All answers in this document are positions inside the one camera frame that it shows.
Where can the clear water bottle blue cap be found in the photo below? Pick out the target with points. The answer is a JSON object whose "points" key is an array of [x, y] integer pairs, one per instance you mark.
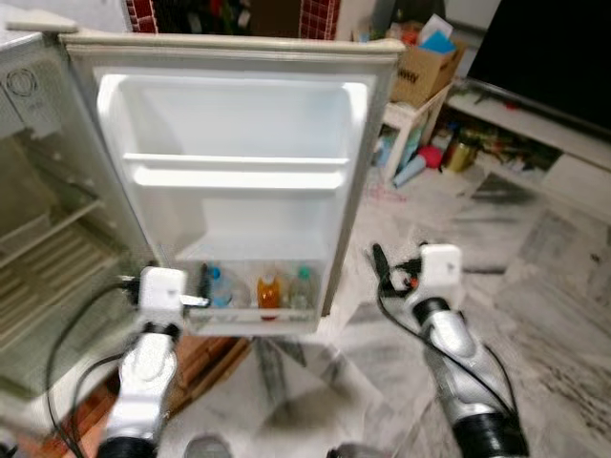
{"points": [[220, 289]]}

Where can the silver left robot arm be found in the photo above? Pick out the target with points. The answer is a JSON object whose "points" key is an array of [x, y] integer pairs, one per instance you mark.
{"points": [[143, 382]]}

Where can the white fridge door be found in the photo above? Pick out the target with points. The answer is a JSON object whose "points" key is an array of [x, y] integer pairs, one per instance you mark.
{"points": [[239, 114]]}

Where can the white fridge body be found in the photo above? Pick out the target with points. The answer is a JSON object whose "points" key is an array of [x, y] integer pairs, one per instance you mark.
{"points": [[57, 143]]}

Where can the brown wooden base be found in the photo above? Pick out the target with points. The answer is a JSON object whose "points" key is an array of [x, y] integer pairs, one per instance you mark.
{"points": [[205, 358]]}

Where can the orange juice bottle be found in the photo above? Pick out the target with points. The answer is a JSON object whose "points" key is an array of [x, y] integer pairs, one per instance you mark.
{"points": [[269, 296]]}

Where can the clear bottle green cap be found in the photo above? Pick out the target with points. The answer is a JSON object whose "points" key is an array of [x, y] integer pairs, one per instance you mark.
{"points": [[302, 289]]}

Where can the light blue cylinder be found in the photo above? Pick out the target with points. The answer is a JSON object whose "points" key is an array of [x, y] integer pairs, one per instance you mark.
{"points": [[410, 172]]}

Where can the red ball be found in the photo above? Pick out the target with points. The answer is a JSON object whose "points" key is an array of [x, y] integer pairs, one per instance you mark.
{"points": [[434, 157]]}

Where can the gold can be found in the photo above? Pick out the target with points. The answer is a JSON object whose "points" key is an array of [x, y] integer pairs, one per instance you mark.
{"points": [[459, 156]]}

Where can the small white side table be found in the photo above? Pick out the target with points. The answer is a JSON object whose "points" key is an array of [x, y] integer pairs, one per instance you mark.
{"points": [[406, 119]]}

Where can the silver left robot leg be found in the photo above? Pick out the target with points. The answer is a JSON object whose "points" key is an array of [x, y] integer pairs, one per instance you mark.
{"points": [[205, 448]]}

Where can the silver robot leg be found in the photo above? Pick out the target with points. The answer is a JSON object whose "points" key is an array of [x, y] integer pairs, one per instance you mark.
{"points": [[346, 451], [205, 448]]}

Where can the silver right robot leg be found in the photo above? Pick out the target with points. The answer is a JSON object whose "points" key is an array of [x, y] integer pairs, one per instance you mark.
{"points": [[346, 451]]}

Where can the brown cardboard box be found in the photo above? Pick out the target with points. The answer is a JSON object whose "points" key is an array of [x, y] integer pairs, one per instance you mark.
{"points": [[420, 76]]}

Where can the white television stand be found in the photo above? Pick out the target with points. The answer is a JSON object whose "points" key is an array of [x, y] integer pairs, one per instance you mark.
{"points": [[535, 119]]}

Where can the blue packet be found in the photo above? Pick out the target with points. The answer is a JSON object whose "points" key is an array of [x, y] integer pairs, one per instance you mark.
{"points": [[439, 43]]}

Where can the black television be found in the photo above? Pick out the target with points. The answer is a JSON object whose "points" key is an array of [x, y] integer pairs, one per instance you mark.
{"points": [[544, 48]]}

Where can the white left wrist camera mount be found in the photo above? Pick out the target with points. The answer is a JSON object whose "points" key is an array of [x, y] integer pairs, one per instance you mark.
{"points": [[162, 294]]}

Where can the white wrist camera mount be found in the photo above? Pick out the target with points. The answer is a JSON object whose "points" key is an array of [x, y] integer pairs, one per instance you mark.
{"points": [[162, 294], [441, 272]]}

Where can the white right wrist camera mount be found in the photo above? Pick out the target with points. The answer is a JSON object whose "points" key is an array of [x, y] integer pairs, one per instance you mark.
{"points": [[441, 272]]}

